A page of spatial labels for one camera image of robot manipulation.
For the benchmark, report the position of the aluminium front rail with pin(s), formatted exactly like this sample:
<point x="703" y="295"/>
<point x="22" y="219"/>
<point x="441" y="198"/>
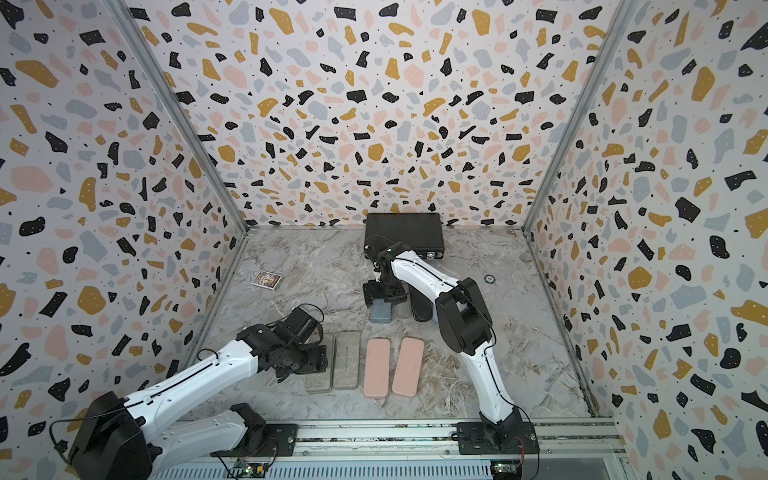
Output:
<point x="557" y="448"/>

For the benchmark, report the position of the black ribbed briefcase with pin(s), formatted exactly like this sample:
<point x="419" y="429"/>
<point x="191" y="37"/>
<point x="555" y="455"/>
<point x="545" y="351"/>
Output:
<point x="421" y="232"/>

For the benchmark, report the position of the black case beige lining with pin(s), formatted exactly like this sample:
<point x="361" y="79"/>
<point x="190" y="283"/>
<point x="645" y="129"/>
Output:
<point x="422" y="308"/>

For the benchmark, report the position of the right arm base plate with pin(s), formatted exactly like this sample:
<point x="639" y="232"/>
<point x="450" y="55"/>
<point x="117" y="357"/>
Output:
<point x="477" y="438"/>

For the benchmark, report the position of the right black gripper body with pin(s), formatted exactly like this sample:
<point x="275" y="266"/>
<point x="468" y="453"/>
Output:
<point x="381" y="290"/>

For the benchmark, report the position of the playing card box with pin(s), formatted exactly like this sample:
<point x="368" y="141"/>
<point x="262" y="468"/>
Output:
<point x="267" y="280"/>

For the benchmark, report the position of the pink glasses case grey lining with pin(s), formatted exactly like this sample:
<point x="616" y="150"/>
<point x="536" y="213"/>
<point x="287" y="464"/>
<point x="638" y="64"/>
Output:
<point x="377" y="364"/>

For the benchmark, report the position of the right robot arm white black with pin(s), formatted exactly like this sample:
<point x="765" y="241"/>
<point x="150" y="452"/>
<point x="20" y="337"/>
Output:
<point x="464" y="323"/>

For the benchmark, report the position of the grey case mint lining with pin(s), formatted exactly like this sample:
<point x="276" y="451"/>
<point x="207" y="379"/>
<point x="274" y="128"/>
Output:
<point x="381" y="312"/>

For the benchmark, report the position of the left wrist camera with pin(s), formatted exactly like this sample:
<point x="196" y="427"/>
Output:
<point x="299" y="327"/>

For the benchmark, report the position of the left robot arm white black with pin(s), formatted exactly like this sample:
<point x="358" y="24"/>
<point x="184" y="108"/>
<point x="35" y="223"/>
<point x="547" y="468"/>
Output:
<point x="142" y="434"/>

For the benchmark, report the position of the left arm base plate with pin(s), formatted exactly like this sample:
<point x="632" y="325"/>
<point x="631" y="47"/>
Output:
<point x="270" y="440"/>

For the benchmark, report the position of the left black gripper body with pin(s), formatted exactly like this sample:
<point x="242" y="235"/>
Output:
<point x="305" y="360"/>

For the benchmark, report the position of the mint green glasses case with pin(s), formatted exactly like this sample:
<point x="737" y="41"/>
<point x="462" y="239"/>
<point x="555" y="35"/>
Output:
<point x="346" y="360"/>

